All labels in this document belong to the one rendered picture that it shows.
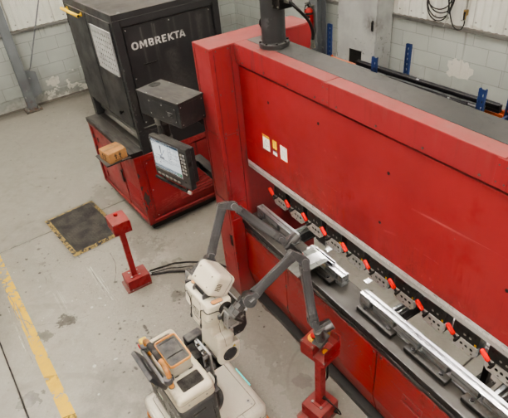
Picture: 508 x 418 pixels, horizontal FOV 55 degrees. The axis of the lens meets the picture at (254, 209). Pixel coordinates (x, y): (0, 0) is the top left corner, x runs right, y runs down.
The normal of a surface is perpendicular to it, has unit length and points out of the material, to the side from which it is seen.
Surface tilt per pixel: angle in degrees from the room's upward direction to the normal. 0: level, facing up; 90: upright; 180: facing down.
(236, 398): 0
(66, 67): 90
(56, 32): 90
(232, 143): 90
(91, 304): 0
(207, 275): 48
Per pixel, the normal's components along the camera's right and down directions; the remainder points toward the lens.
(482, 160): -0.84, 0.37
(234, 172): 0.54, 0.46
